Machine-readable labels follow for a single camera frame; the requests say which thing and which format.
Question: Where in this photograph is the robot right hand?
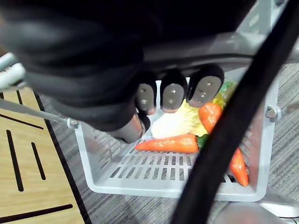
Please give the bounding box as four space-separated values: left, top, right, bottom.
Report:
0 0 257 143

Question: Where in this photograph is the white plastic basket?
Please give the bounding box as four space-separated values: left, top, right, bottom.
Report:
67 67 283 203

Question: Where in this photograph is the green leafy vegetable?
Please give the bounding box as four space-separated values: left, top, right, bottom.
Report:
211 81 239 110

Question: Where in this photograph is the white rounded object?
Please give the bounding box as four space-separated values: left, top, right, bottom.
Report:
0 52 27 90

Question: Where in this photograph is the pale napa cabbage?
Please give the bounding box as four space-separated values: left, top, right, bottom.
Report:
150 99 209 140

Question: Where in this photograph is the long orange carrot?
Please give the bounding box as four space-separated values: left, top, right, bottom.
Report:
135 133 212 154

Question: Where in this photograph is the wooden board with black slots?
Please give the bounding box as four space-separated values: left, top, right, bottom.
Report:
0 89 91 224

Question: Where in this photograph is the short orange carrot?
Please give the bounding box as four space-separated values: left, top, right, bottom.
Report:
198 102 223 135

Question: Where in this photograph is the silver robot body part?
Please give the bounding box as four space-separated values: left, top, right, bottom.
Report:
235 0 290 35

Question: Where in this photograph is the silver robot leg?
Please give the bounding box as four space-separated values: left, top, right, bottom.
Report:
216 186 299 224

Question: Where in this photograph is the black cable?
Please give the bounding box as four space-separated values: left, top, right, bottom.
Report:
171 0 299 224

